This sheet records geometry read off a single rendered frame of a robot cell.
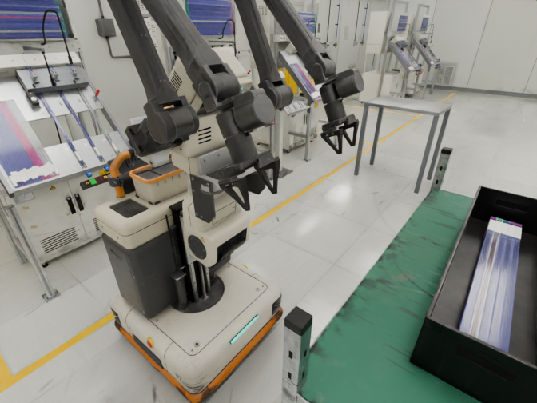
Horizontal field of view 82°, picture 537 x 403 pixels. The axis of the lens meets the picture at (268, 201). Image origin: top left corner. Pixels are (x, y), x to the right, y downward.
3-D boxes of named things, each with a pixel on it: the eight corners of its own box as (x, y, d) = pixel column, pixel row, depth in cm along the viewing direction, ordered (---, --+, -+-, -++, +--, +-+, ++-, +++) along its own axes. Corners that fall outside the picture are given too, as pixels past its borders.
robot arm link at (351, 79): (324, 64, 97) (308, 66, 91) (357, 47, 88) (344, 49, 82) (335, 101, 99) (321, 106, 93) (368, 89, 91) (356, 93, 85)
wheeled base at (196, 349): (114, 329, 165) (101, 296, 153) (204, 267, 209) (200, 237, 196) (197, 415, 129) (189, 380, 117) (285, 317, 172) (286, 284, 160)
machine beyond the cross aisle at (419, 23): (434, 93, 775) (457, 4, 682) (425, 99, 719) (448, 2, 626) (381, 88, 849) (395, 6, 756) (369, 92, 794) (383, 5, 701)
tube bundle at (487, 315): (487, 225, 86) (491, 216, 84) (517, 235, 82) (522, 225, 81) (447, 361, 51) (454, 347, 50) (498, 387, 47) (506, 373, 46)
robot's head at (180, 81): (160, 86, 93) (176, 46, 82) (212, 78, 108) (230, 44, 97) (187, 124, 92) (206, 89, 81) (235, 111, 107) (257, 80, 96)
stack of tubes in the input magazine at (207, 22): (233, 34, 290) (232, 1, 277) (190, 35, 256) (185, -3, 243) (224, 34, 297) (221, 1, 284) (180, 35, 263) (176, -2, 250)
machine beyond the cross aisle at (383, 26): (416, 103, 677) (439, 0, 584) (403, 110, 622) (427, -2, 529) (358, 96, 752) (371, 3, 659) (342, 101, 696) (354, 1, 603)
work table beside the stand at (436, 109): (417, 193, 308) (439, 113, 269) (353, 174, 348) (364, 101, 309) (431, 179, 338) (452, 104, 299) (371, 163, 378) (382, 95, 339)
